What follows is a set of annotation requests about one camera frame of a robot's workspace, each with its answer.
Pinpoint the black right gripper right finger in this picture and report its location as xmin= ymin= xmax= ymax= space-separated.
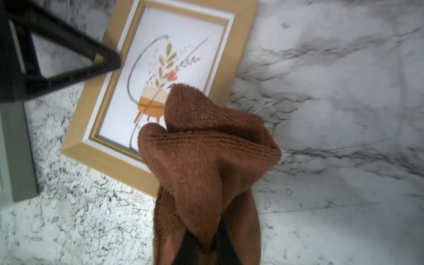
xmin=214 ymin=218 xmax=242 ymax=265

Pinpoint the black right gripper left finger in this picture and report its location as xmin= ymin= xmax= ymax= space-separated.
xmin=171 ymin=229 xmax=201 ymax=265

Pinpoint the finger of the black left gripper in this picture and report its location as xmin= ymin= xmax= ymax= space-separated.
xmin=1 ymin=1 xmax=121 ymax=103

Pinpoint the brown microfibre cloth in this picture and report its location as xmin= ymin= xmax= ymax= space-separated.
xmin=138 ymin=84 xmax=282 ymax=265

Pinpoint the light wood picture frame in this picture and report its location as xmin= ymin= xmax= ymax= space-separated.
xmin=61 ymin=1 xmax=258 ymax=197

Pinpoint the grey green picture frame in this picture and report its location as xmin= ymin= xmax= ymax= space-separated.
xmin=1 ymin=102 xmax=38 ymax=210

